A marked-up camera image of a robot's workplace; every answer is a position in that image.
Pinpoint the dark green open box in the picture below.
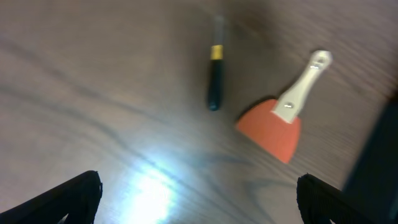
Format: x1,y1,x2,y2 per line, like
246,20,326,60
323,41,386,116
343,92,397,223

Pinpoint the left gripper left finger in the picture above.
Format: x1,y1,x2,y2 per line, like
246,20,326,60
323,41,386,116
1,170,103,224

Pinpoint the black yellow screwdriver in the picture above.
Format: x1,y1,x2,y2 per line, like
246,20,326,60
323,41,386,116
206,14,224,111

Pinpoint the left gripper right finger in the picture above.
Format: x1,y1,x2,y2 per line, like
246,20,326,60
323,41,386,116
296,174,373,224

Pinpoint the orange scraper wooden handle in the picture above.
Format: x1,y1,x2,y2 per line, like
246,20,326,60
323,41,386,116
236,50,333,164

